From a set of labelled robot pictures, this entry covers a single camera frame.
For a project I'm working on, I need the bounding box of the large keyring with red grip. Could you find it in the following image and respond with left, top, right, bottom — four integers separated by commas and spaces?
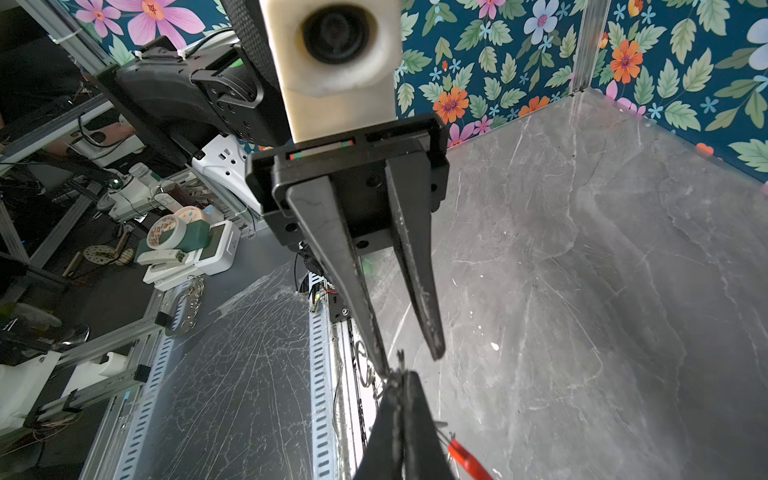
435, 420, 493, 480

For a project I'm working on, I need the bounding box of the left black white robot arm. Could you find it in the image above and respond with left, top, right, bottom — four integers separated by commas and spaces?
97, 38, 449, 375

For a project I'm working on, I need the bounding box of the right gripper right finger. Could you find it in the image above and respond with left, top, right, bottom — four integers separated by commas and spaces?
403, 371, 454, 480

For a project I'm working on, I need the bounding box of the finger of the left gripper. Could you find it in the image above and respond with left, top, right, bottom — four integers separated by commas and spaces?
286, 176, 390, 378
385, 153, 446, 360

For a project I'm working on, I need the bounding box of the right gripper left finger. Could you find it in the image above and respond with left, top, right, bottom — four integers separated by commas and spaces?
353, 373, 405, 480

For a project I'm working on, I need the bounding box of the left small circuit board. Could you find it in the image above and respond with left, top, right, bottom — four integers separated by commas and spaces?
309, 285, 337, 313

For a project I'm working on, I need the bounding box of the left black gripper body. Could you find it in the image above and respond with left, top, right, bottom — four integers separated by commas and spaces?
245, 113, 449, 251

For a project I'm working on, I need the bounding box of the roll of tape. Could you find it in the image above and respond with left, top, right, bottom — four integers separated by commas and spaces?
146, 214, 187, 250

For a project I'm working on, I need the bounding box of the white device on desk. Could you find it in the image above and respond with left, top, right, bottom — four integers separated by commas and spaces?
136, 220, 241, 292

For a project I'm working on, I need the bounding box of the white slotted cable duct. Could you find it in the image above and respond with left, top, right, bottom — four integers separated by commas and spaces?
114, 265, 335, 479

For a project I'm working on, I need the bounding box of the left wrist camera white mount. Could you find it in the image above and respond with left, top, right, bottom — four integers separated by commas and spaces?
260, 0, 402, 143

